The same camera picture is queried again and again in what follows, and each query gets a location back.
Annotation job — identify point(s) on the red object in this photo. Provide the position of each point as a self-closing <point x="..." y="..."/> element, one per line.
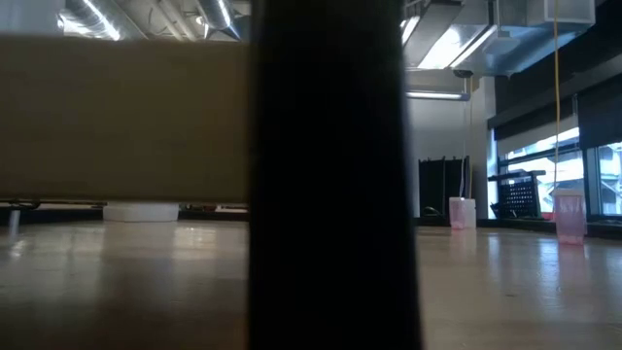
<point x="547" y="216"/>

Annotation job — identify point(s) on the clear medicine bottle white cap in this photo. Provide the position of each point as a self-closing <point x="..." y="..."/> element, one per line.
<point x="470" y="213"/>

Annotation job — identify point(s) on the brown cardboard box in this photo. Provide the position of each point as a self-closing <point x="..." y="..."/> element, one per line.
<point x="121" y="121"/>

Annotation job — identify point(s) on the white ceiling box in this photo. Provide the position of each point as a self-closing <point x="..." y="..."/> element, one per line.
<point x="571" y="10"/>

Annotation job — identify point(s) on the ribbed silver ventilation duct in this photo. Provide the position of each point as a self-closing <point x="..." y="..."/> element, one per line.
<point x="92" y="17"/>

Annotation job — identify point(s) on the black dome camera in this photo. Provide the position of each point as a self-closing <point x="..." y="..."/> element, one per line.
<point x="462" y="73"/>

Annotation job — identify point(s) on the smooth silver ventilation duct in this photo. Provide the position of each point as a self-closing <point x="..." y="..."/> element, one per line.
<point x="218" y="14"/>

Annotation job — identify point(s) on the black window blind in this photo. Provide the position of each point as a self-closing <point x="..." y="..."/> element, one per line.
<point x="600" y="116"/>

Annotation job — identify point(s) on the white hexagonal plant pot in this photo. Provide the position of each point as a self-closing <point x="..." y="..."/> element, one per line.
<point x="141" y="212"/>

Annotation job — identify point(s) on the black shelf post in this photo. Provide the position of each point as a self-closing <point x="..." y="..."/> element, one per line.
<point x="335" y="194"/>

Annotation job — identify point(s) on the black cabinet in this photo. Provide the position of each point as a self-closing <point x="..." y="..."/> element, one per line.
<point x="439" y="187"/>

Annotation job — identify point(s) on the pink medicine bottle white cap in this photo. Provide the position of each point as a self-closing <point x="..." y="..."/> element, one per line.
<point x="569" y="219"/>
<point x="456" y="214"/>

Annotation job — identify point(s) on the black perforated cart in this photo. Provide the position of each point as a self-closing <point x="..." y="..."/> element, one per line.
<point x="520" y="197"/>

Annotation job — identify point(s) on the fluorescent tube light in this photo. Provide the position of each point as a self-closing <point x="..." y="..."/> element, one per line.
<point x="437" y="95"/>

